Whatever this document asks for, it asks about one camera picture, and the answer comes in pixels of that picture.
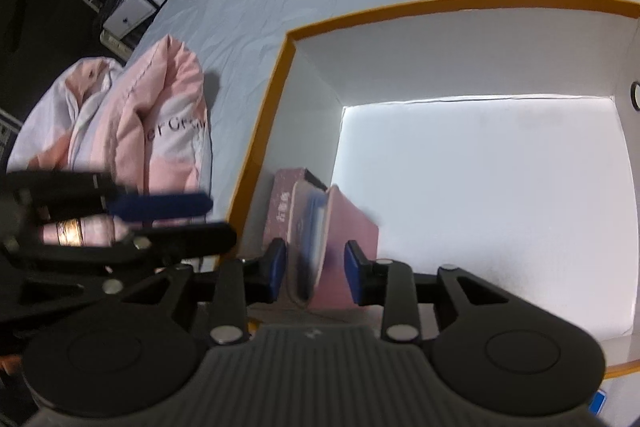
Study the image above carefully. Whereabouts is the blue card pack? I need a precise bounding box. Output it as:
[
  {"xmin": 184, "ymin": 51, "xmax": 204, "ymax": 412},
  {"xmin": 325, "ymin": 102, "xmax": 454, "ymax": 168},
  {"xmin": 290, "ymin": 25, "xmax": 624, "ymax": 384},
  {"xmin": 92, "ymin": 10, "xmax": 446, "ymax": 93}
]
[{"xmin": 588, "ymin": 389, "xmax": 606, "ymax": 416}]

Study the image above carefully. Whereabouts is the pink grey folded quilt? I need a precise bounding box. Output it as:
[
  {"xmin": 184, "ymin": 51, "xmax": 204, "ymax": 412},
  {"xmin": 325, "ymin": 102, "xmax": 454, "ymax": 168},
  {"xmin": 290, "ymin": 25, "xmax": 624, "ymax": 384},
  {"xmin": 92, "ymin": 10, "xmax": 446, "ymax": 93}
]
[{"xmin": 6, "ymin": 33, "xmax": 214, "ymax": 228}]

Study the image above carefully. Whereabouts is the maroon photo card box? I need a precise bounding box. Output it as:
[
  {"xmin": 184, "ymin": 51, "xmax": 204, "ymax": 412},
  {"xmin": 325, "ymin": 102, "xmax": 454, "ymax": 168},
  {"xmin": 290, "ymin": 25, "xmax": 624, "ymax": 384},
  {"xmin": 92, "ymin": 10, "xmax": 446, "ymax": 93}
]
[{"xmin": 262, "ymin": 168, "xmax": 328, "ymax": 248}]

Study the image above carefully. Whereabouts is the left nightstand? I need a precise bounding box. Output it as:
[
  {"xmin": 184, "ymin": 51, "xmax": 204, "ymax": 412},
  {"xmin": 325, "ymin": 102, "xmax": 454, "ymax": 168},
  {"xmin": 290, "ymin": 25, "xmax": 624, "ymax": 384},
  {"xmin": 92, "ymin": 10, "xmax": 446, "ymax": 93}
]
[{"xmin": 99, "ymin": 0, "xmax": 168, "ymax": 61}]

